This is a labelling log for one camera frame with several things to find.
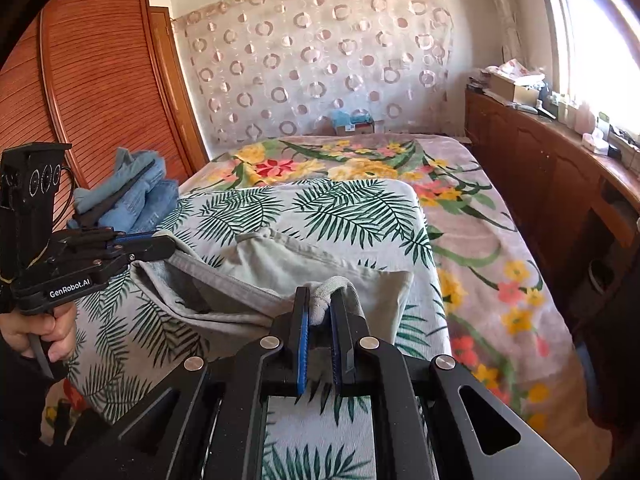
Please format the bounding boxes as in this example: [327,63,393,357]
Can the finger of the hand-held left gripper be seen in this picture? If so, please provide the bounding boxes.
[114,235,177,264]
[112,229,159,248]

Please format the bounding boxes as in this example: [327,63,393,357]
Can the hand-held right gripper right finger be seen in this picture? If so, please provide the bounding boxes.
[327,290,581,480]

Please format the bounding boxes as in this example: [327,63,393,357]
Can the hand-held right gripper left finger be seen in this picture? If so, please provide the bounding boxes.
[65,286,313,480]

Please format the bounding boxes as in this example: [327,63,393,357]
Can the grey pants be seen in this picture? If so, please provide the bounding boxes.
[131,227,416,356]

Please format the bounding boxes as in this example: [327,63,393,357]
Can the person's left forearm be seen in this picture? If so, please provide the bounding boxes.
[0,342,68,480]

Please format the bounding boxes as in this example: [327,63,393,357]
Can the dark folded pants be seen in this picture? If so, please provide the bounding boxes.
[67,160,157,229]

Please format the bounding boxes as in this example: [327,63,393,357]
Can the person's left hand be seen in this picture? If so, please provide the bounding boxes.
[0,302,79,364]

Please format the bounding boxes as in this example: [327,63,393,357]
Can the light blue folded jeans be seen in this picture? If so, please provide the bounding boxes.
[75,147,167,211]

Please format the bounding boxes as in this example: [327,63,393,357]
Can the leaf print bed sheet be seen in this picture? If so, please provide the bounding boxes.
[42,177,453,480]

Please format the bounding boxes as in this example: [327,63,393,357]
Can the wooden slatted wardrobe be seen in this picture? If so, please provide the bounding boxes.
[0,0,210,231]

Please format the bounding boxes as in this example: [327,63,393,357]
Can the floral blanket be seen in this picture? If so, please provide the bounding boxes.
[42,134,576,441]

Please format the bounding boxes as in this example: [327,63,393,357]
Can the circle patterned curtain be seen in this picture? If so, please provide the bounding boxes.
[172,0,456,146]

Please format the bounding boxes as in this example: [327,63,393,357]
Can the wooden cabinet counter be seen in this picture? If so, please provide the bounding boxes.
[464,87,640,411]

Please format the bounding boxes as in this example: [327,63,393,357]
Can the dark chair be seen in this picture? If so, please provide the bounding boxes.
[585,200,640,433]

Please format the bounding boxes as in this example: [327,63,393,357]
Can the beige cardboard box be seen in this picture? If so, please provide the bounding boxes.
[487,72,544,107]

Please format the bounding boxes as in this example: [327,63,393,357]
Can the white tissue box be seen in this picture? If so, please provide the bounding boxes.
[580,130,612,157]

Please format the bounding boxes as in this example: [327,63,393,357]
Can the floral paper bag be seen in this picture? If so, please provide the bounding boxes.
[492,59,547,84]

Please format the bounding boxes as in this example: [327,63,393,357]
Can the group of white bottles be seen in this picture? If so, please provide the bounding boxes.
[555,94,597,134]

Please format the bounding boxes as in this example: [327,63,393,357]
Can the black power strip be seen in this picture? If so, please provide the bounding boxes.
[607,125,640,172]

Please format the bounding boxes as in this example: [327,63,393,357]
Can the beige window curtain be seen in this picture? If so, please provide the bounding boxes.
[470,0,521,63]

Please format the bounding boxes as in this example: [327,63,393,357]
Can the wooden framed window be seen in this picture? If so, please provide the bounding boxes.
[532,0,640,138]

